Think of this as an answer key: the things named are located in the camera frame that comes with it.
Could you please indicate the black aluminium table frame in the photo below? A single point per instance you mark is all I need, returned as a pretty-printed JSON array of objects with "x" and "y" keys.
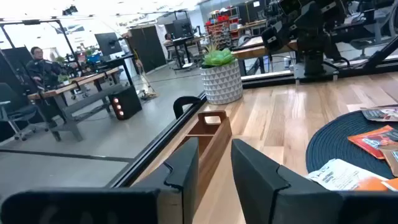
[{"x": 152, "y": 149}]

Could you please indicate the white triangle-patterned plant pot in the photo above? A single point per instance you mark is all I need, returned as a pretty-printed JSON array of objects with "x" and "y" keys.
[{"x": 222, "y": 84}]

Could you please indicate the black cabinet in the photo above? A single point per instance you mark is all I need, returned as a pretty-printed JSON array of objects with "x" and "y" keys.
[{"x": 147, "y": 48}]

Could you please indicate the shelf with red bins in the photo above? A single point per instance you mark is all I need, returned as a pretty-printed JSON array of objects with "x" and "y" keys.
[{"x": 222, "y": 26}]

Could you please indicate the orange peach passionfruit tea packet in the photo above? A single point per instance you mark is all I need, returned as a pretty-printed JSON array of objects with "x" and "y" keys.
[{"x": 370, "y": 141}]

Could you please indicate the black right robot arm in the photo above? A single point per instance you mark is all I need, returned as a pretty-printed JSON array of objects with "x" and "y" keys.
[{"x": 314, "y": 37}]

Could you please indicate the black computer monitor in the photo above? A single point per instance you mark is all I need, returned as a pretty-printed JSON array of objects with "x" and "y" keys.
[
  {"x": 108, "y": 43},
  {"x": 182, "y": 28}
]

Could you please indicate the broom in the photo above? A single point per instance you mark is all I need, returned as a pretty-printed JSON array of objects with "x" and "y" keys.
[{"x": 146, "y": 84}]

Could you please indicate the round dark blue woven placemat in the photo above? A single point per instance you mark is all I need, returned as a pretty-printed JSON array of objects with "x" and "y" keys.
[{"x": 335, "y": 140}]

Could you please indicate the green succulent plant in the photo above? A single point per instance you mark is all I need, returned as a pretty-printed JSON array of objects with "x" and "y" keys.
[{"x": 217, "y": 57}]

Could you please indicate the black office chair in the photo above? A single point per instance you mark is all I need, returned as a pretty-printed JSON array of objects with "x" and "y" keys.
[{"x": 15, "y": 109}]

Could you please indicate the wooden three-compartment tray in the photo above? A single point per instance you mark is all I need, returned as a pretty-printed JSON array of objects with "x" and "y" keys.
[{"x": 214, "y": 146}]

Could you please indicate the wooden top workbench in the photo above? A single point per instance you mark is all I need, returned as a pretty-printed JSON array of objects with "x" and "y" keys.
[{"x": 77, "y": 81}]

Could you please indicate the black box with lights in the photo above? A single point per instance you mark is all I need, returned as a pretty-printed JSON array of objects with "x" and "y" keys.
[{"x": 126, "y": 102}]

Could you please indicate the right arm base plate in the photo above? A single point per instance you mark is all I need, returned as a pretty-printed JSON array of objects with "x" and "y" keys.
[{"x": 329, "y": 74}]

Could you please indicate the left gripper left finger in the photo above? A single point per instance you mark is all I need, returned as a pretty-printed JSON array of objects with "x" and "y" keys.
[{"x": 93, "y": 205}]

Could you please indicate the person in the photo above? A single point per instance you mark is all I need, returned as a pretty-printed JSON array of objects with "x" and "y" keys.
[
  {"x": 43, "y": 70},
  {"x": 168, "y": 39}
]

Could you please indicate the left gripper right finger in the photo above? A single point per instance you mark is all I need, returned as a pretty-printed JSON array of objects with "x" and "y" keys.
[{"x": 295, "y": 202}]

